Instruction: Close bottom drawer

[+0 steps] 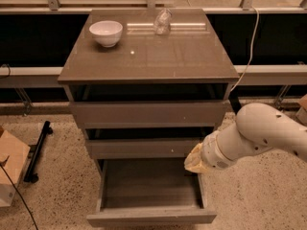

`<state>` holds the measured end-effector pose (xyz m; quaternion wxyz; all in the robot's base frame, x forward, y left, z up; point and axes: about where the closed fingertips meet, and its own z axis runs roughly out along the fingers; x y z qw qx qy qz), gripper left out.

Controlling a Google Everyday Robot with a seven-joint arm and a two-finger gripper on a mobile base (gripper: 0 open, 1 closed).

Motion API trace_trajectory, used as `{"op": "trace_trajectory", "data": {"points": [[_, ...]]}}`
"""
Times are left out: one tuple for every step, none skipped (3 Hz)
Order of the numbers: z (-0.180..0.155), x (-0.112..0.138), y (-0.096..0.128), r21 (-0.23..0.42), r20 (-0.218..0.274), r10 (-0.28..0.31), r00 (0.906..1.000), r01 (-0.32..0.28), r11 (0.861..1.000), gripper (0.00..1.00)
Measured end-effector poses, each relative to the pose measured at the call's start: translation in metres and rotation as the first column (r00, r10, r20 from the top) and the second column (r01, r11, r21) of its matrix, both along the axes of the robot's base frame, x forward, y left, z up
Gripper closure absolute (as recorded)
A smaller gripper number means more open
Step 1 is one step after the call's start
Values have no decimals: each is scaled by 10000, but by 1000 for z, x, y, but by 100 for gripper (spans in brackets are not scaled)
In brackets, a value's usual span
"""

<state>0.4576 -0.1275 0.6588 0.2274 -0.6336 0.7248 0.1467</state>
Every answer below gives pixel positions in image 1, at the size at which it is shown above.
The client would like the grey drawer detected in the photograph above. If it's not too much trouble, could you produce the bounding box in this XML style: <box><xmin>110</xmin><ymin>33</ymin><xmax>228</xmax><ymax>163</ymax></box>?
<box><xmin>68</xmin><ymin>83</ymin><xmax>231</xmax><ymax>129</ymax></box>
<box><xmin>85</xmin><ymin>126</ymin><xmax>213</xmax><ymax>159</ymax></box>
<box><xmin>87</xmin><ymin>158</ymin><xmax>216</xmax><ymax>227</ymax></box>

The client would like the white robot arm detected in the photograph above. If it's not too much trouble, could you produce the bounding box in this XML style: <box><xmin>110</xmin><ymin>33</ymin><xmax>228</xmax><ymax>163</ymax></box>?
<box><xmin>184</xmin><ymin>103</ymin><xmax>307</xmax><ymax>173</ymax></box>

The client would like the grey drawer cabinet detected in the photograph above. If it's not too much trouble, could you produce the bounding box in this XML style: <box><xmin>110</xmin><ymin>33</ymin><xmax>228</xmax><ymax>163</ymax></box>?
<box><xmin>57</xmin><ymin>8</ymin><xmax>241</xmax><ymax>177</ymax></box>

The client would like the box at right edge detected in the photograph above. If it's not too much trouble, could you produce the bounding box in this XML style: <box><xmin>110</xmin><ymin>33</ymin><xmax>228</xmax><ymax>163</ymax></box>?
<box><xmin>296</xmin><ymin>94</ymin><xmax>307</xmax><ymax>127</ymax></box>

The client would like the white ceramic bowl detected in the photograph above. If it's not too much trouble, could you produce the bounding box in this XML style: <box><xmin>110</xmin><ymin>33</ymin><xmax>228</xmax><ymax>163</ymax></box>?
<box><xmin>89</xmin><ymin>20</ymin><xmax>123</xmax><ymax>48</ymax></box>

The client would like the cardboard box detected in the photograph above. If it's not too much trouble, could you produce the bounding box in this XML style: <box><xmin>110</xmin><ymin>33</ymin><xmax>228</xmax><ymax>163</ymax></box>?
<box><xmin>0</xmin><ymin>127</ymin><xmax>30</xmax><ymax>207</ymax></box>

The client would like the black post behind cabinet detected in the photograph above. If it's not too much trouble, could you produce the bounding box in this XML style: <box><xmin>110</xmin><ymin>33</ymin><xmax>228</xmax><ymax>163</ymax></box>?
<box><xmin>228</xmin><ymin>89</ymin><xmax>242</xmax><ymax>114</ymax></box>

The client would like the window rail shelf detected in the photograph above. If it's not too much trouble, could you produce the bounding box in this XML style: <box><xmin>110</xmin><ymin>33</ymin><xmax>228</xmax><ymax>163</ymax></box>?
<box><xmin>0</xmin><ymin>64</ymin><xmax>307</xmax><ymax>88</ymax></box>

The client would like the white power cable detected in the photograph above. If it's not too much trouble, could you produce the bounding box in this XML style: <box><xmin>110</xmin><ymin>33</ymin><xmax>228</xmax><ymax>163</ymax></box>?
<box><xmin>229</xmin><ymin>6</ymin><xmax>260</xmax><ymax>93</ymax></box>

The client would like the black cable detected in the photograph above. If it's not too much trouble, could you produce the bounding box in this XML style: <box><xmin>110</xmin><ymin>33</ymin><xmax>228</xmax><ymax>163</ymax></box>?
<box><xmin>0</xmin><ymin>155</ymin><xmax>39</xmax><ymax>230</ymax></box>

